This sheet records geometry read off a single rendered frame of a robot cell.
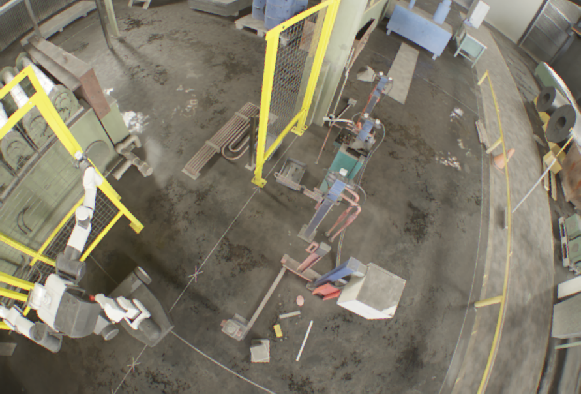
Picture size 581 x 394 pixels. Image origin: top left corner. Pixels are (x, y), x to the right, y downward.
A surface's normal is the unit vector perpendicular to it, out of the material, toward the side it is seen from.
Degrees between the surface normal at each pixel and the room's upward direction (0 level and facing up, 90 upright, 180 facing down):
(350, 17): 90
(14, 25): 90
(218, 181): 0
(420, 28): 90
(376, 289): 0
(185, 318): 0
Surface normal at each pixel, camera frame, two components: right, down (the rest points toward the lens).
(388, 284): 0.15, -0.51
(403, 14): -0.48, 0.71
